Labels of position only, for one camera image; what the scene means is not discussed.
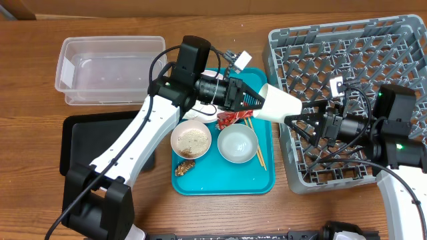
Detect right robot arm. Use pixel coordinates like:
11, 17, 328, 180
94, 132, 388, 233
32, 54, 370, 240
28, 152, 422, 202
284, 84, 426, 239

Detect teal serving tray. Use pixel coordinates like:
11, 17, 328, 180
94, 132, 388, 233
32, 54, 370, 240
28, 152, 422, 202
171, 67, 276, 197

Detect clear plastic bin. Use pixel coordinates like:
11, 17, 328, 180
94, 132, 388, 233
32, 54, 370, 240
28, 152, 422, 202
55, 36, 165, 105

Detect grey dishwasher rack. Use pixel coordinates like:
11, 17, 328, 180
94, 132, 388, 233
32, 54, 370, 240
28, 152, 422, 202
263, 15, 426, 194

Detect wooden chopstick right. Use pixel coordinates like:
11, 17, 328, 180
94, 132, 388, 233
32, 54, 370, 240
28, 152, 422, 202
247, 117, 267, 171

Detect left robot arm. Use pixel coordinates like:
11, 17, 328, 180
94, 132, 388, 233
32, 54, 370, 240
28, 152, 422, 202
45, 35, 265, 239

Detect red snack wrapper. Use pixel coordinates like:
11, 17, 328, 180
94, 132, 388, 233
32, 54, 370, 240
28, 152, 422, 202
216, 110, 253, 130

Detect wooden chopstick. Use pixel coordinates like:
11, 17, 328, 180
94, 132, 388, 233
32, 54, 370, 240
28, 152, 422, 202
247, 117, 267, 171
244, 117, 267, 171

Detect brown food scrap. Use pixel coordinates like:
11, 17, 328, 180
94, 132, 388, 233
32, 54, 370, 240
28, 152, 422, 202
174, 159, 195, 177

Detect black plastic tray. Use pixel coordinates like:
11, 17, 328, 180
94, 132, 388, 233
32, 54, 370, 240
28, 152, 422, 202
59, 111, 138, 176

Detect wooden chopstick left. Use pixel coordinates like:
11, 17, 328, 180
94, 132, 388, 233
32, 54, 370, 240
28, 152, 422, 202
244, 117, 267, 171

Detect white paper cup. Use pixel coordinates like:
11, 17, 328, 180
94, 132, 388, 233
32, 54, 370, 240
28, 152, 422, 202
253, 83, 302, 123

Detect grey-white bowl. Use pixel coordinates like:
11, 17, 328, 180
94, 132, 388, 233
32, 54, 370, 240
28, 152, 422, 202
218, 124, 258, 164

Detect pink bowl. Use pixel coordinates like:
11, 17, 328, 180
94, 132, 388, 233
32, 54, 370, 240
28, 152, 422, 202
170, 120, 212, 159

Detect white round plate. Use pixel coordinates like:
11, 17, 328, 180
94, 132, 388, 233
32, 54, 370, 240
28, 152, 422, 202
182, 69, 225, 125

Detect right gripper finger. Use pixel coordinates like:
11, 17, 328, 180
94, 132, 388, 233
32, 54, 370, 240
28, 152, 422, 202
302, 99, 328, 109
284, 113, 324, 147

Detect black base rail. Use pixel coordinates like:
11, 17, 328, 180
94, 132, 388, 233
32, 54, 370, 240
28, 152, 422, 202
146, 230, 381, 240

